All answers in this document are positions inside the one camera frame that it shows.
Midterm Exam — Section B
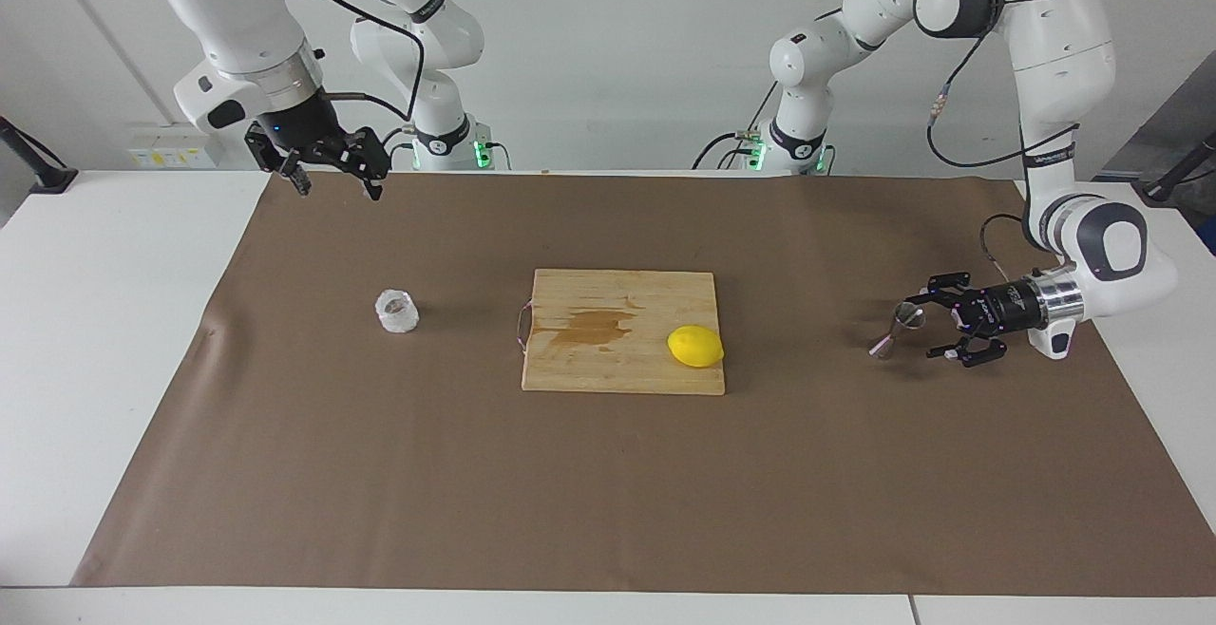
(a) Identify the steel double jigger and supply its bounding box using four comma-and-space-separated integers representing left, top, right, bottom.
868, 302, 925, 360

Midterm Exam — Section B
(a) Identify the black left base cable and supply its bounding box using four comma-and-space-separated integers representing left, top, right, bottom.
692, 84, 780, 172

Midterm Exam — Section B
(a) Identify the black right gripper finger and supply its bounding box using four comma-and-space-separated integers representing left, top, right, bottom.
245, 124, 313, 197
328, 127, 390, 201

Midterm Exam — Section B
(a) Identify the black base cable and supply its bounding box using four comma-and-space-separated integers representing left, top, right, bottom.
692, 84, 780, 172
369, 124, 419, 172

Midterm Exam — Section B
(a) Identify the small clear glass cup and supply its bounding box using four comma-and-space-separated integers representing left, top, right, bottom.
375, 289, 421, 335

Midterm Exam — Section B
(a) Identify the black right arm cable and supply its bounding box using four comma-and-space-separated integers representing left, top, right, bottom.
269, 0, 426, 123

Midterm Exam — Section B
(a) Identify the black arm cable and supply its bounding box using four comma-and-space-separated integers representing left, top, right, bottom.
926, 0, 1079, 294
269, 0, 426, 123

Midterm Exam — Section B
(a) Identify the white wall socket box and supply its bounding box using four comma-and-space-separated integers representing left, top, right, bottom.
126, 123, 215, 170

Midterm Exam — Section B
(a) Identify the yellow lemon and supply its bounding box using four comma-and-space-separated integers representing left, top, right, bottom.
667, 325, 725, 369

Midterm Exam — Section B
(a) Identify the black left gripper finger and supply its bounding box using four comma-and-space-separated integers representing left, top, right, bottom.
902, 272, 985, 319
926, 319, 1008, 368

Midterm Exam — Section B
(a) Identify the brown paper table mat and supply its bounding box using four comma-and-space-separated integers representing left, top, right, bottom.
71, 172, 1216, 597

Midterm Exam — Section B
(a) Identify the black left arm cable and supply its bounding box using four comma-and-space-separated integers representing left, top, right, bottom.
926, 0, 1079, 294

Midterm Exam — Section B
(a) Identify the black clamp stand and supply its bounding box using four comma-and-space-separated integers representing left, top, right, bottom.
1137, 131, 1216, 206
0, 115, 79, 195

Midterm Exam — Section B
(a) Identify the wooden cutting board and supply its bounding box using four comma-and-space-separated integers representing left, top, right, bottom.
518, 269, 727, 396

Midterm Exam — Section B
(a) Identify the black right base cable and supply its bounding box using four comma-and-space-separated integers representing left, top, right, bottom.
369, 124, 419, 172

